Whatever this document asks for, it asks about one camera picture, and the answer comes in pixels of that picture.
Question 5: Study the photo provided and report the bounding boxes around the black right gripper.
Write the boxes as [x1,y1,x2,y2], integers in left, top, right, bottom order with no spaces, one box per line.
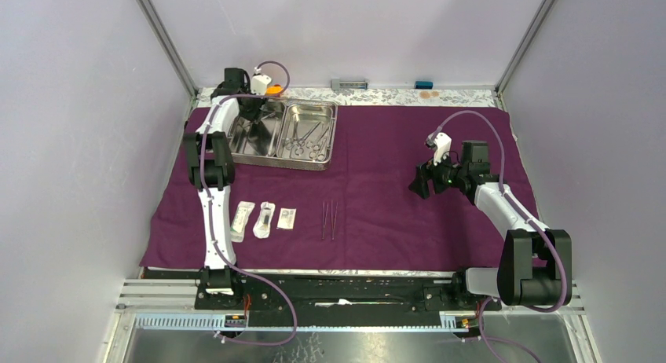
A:
[408,147,467,200]

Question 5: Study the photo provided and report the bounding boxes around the purple cloth wrap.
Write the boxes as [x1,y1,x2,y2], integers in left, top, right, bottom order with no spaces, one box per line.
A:
[139,104,542,272]

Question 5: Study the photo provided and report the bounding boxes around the perforated steel instrument tray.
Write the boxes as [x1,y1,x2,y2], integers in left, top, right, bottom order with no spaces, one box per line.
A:
[229,99,338,171]

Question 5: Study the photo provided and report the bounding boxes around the steel scalpel handle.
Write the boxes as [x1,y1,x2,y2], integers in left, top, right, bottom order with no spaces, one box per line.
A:
[321,201,330,240]

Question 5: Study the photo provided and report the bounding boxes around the long white sterile packet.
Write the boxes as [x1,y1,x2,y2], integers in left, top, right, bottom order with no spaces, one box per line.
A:
[230,201,255,243]

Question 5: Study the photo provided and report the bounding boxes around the small white sterile packet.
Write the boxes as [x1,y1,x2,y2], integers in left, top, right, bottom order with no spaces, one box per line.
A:
[276,208,297,230]

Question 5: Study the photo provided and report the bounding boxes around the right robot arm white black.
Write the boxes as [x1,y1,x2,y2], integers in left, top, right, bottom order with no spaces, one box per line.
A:
[408,133,572,312]

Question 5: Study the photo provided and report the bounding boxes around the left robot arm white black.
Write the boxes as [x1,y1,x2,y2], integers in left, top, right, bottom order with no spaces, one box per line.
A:
[183,67,272,309]

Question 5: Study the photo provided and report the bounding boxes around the steel surgical forceps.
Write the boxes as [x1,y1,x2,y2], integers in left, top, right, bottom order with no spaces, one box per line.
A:
[284,122,321,159]

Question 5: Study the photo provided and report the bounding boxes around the orange toy car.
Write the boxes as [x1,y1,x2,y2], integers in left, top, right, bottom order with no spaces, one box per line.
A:
[265,85,284,97]

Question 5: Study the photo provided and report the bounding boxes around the blue plastic block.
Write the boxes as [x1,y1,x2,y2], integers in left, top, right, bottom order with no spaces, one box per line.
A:
[414,80,434,90]

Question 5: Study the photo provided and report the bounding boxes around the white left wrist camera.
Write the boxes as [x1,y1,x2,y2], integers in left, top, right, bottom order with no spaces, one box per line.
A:
[250,67,273,96]

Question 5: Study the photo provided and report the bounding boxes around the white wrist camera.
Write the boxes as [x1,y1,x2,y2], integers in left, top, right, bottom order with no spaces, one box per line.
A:
[426,132,452,166]
[250,67,273,96]

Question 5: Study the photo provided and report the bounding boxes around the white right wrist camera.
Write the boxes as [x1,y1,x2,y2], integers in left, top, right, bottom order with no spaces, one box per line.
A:
[426,132,452,166]

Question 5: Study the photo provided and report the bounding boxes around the slotted grey cable duct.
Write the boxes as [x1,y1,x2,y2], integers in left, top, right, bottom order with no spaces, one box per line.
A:
[134,312,468,332]

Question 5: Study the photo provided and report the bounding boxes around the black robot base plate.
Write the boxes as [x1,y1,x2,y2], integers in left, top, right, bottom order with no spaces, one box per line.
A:
[194,272,485,324]

